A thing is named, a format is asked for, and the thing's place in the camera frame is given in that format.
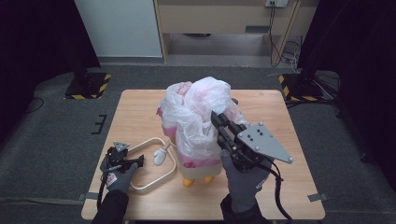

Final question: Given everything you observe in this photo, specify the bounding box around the white panel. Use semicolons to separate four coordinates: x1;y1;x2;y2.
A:
74;0;163;59

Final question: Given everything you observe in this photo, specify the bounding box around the person's left hand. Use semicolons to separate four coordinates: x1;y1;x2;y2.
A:
99;161;140;195

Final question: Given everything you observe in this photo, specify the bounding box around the cream plastic bin ring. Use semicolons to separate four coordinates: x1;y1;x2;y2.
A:
126;136;178;192

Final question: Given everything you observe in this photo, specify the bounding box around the grey tape strip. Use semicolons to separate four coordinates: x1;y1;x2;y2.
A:
77;191;101;202
306;192;329;203

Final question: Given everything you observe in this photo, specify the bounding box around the dark curtain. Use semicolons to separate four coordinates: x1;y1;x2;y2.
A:
0;0;102;138
297;0;396;190

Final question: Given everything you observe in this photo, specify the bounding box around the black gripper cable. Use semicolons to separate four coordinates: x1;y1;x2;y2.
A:
96;153;110;211
265;161;295;224

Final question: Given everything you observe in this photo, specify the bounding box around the light wooden desk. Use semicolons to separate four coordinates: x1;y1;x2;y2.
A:
153;0;320;64

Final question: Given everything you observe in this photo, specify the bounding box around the person's right hand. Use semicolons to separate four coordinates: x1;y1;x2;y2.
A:
219;148;276;215

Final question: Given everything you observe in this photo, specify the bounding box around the black striped stand base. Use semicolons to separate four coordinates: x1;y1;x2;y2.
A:
64;72;112;101
277;73;325;103

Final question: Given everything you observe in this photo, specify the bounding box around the pink cartoon trash bin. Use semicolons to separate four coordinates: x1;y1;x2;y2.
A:
152;90;250;189

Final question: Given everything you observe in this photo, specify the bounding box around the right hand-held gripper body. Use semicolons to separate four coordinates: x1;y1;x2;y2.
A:
228;121;294;174

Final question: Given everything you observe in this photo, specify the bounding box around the white plastic bag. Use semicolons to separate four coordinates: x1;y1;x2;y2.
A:
158;76;250;161

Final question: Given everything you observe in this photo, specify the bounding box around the black floor cable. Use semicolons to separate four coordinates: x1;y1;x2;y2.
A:
23;96;45;114

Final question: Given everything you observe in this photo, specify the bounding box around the white cables bundle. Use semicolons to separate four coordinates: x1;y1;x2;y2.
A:
280;39;303;75

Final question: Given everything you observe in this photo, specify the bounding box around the black power cable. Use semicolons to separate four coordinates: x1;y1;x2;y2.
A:
268;1;284;68

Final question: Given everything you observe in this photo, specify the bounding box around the wall power outlet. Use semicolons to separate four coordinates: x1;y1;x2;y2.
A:
264;0;290;8

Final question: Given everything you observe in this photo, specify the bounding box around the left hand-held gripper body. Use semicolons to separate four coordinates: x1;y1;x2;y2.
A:
105;141;138;174

